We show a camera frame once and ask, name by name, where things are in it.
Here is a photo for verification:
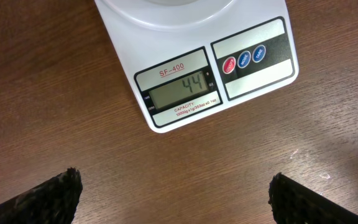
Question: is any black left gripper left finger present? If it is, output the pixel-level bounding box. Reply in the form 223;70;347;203
0;167;83;224

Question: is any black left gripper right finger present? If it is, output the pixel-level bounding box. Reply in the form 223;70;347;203
268;173;358;224

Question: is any white digital kitchen scale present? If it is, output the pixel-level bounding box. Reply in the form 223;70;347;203
96;0;299;133

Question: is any white bowl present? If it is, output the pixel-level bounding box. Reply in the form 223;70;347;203
148;0;198;6

